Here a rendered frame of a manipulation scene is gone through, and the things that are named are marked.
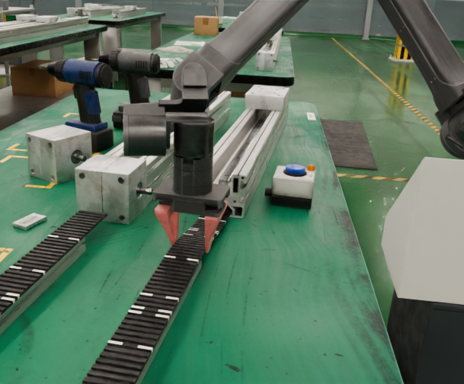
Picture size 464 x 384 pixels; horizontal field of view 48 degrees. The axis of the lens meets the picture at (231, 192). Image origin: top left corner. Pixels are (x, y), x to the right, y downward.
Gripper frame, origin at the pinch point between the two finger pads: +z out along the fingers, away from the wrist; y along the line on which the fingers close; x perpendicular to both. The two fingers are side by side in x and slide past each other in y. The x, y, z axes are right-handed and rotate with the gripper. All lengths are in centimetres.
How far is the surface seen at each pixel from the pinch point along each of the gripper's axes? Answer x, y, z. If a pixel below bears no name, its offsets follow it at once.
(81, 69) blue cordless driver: -48, 41, -17
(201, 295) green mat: 8.5, -4.0, 3.2
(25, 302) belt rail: 18.1, 16.9, 2.0
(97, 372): 30.4, 1.2, -0.2
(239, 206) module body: -19.0, -4.0, 0.7
